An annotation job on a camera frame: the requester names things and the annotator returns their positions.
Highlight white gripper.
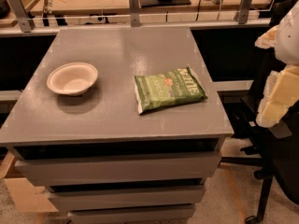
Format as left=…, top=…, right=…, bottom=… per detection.
left=255, top=1, right=299, bottom=128

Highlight green jalapeno chip bag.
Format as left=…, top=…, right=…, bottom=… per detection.
left=135, top=66, right=207, bottom=114

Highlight white paper bowl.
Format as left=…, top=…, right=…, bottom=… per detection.
left=47, top=63, right=98, bottom=96

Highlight black office chair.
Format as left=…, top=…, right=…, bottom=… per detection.
left=221, top=0, right=299, bottom=224

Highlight grey drawer cabinet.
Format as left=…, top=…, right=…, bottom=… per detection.
left=0, top=27, right=233, bottom=224

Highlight right metal bracket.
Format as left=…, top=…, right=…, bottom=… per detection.
left=235, top=0, right=252, bottom=24

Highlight metal bracket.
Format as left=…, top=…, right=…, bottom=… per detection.
left=235, top=0, right=252, bottom=24
left=129, top=0, right=140, bottom=27
left=7, top=0, right=35, bottom=33

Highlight middle metal bracket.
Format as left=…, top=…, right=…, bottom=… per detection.
left=129, top=0, right=140, bottom=27

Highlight left metal bracket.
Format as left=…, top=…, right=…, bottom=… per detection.
left=7, top=0, right=35, bottom=33

